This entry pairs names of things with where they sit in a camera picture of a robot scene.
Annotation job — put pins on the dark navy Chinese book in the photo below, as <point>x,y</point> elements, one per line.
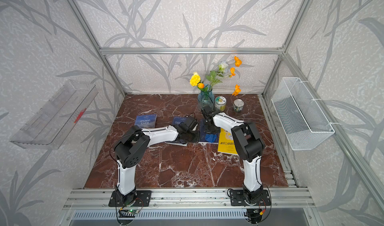
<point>207,138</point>

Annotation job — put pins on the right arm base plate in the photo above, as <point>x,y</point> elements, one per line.
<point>238,198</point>

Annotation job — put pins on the white wire basket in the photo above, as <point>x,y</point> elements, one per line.
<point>303,121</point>

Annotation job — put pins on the glass vase teal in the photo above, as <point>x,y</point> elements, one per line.
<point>206,98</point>

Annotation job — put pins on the open silver tin can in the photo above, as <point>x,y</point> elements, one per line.
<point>238,105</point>

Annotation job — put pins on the green white tin can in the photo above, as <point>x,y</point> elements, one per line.
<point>220,103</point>

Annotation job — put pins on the The Little Prince blue book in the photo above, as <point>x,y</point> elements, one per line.
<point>176,121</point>

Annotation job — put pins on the yellow orange flower bouquet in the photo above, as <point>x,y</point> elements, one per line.
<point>216,76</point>

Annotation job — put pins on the yellow book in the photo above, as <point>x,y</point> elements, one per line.
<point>226,143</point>

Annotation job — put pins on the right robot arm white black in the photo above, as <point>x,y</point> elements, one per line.
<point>248,144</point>

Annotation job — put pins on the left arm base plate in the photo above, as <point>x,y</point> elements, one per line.
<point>137,198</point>

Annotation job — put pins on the clear acrylic shelf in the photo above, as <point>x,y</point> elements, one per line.
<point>51,125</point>

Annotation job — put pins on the aluminium front rail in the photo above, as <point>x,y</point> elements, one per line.
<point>188,198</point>

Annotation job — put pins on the left circuit board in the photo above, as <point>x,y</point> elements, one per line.
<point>128,213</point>

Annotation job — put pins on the Animal Farm book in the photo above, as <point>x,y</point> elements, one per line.
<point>146,121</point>

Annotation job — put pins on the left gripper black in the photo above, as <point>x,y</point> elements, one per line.
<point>197,135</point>

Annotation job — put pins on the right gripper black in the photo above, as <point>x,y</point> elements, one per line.
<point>216,131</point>

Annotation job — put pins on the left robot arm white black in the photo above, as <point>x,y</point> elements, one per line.
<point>131,147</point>

